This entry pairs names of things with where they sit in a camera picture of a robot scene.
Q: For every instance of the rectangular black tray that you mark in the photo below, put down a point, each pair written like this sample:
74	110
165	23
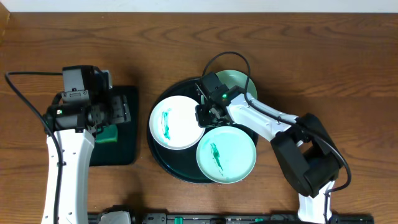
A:
122	151

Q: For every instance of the white plate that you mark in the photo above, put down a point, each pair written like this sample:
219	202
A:
173	123

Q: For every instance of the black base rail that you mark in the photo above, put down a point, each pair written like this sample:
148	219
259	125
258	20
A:
161	218

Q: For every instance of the green scrubbing sponge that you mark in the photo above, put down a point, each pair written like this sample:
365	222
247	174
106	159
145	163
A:
107	134

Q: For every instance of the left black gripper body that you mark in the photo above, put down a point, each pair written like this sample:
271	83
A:
119	109

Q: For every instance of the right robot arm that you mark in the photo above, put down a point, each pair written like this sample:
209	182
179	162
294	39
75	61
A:
308	158

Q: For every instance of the mint green plate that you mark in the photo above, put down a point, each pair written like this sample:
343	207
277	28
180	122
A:
226	155
232	78

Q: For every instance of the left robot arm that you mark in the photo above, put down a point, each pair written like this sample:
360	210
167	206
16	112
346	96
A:
85	128

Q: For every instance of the round black tray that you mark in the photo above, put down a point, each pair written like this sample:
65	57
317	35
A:
182	164

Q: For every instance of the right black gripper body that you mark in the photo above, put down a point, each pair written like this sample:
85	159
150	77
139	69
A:
207	117

